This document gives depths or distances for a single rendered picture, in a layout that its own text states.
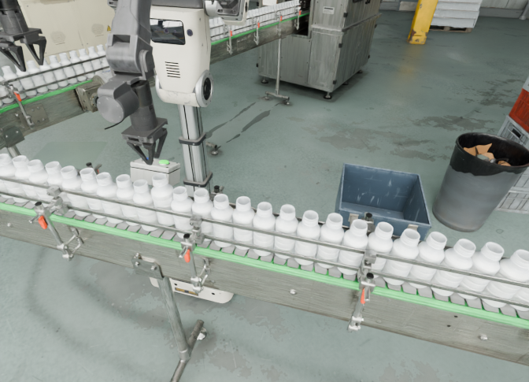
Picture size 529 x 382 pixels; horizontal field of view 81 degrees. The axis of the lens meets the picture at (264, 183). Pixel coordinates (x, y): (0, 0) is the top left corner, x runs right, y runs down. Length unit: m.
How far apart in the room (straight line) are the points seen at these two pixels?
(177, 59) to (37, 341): 1.64
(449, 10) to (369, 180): 8.77
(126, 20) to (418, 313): 0.97
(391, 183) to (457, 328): 0.66
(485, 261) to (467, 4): 9.43
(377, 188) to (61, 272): 1.98
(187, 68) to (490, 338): 1.31
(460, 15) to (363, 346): 9.09
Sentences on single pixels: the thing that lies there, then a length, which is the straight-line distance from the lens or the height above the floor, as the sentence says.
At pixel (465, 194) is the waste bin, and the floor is 0.35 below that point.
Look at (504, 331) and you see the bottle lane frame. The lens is 1.04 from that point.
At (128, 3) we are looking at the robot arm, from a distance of 0.75.
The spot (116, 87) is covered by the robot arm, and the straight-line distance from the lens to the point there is 0.69.
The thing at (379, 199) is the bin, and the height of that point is 0.79.
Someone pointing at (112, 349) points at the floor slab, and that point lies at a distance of 2.01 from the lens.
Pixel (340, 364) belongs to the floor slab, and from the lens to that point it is 1.88.
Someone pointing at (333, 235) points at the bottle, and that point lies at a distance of 0.80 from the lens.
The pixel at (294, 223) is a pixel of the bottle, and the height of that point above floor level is 1.13.
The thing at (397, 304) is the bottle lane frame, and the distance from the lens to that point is 0.94.
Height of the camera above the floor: 1.70
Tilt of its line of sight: 38 degrees down
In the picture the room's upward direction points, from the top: 2 degrees clockwise
